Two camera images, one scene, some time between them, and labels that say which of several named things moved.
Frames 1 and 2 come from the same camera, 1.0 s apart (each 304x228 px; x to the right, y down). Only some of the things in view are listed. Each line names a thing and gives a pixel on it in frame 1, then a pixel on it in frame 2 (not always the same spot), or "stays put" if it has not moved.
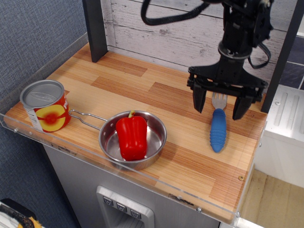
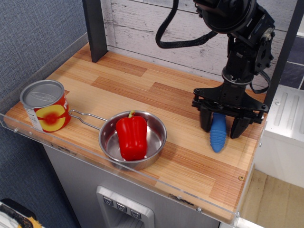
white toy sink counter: x=280 y=151 stays put
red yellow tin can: x=46 y=101 stays put
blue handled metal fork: x=218 y=132 stays put
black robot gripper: x=227 y=77 -> x=230 y=99
